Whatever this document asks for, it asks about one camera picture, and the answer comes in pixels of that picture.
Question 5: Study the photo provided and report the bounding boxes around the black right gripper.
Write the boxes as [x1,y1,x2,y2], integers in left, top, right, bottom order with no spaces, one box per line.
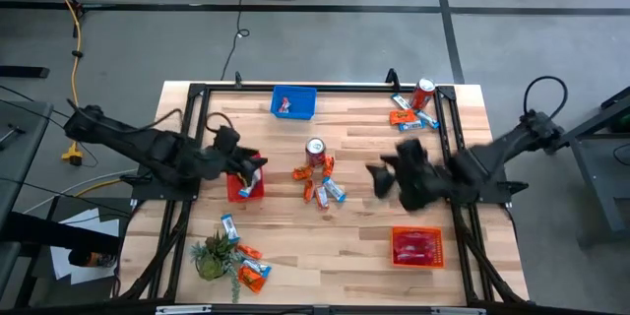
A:
[366,137,447,213]

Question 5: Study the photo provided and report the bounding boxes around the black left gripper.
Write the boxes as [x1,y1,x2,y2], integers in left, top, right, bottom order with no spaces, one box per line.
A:
[204,127,270,187]

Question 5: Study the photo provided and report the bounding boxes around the red candy packet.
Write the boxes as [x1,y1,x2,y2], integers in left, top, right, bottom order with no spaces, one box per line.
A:
[395,230,439,245]

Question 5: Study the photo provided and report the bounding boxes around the pink candy bag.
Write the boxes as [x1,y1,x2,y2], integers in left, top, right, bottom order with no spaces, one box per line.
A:
[395,241,439,256]

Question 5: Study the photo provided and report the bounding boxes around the red plastic basket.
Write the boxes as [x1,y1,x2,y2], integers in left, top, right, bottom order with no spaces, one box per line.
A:
[226,152,266,204]

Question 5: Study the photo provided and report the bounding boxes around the red soda can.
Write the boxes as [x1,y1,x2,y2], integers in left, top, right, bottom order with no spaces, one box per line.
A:
[304,137,328,169]

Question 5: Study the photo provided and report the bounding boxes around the orange plastic basket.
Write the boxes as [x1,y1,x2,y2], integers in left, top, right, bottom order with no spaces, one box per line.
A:
[390,225,446,270]

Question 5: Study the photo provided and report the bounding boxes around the red can with blue logo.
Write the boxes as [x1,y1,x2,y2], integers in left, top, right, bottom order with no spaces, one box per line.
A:
[409,77,437,111]

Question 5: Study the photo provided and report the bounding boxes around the blue plastic basket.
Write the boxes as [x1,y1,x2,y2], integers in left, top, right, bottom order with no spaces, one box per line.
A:
[270,85,318,121]

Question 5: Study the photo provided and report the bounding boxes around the artificial succulent plant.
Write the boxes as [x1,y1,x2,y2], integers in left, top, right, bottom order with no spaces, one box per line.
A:
[189,229,243,305]

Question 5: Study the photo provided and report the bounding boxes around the white paper sheets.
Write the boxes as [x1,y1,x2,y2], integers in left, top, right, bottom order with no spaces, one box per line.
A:
[48,207,121,285]

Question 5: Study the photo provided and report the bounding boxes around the silver metal plate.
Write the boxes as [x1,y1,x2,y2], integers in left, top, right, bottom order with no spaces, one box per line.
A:
[155,304,214,315]
[430,306,488,315]

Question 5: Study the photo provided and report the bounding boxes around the orange black object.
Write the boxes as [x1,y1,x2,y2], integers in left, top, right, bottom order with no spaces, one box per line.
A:
[67,249,118,269]

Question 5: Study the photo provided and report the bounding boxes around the grey metal stand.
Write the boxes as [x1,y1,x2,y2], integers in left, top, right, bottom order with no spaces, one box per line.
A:
[560,86,630,250]

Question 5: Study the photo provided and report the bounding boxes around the black beam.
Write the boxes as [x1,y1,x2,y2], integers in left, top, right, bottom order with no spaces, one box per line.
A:
[0,211,119,257]

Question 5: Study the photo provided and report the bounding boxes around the grey desk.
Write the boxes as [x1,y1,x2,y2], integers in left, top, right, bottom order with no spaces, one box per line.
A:
[0,100,54,237]

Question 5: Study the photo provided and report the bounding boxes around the black flat bar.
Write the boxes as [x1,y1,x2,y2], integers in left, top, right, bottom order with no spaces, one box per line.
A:
[0,65,51,80]

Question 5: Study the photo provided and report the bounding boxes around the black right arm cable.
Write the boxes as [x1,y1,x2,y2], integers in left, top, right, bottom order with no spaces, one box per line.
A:
[521,75,570,120]

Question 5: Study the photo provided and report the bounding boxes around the yellow power cable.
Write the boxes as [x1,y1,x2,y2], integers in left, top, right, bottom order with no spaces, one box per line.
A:
[35,0,86,167]

